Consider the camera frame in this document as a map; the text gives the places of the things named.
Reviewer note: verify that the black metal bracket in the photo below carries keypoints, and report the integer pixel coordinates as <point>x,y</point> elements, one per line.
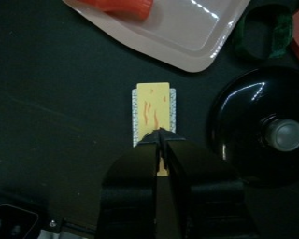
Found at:
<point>14,221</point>

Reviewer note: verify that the orange salmon sushi toy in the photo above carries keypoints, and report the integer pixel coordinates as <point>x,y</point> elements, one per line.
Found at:
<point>127,6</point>

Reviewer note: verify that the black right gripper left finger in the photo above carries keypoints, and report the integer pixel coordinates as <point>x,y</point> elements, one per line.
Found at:
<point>131,183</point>

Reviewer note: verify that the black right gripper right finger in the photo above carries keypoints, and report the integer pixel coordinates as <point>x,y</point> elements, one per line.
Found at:
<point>206,189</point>

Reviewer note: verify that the pink plastic tray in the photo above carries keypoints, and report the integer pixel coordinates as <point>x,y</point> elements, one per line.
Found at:
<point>184,31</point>

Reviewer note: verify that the black glossy pot lid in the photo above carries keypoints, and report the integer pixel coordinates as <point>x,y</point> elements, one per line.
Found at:
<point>259,127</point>

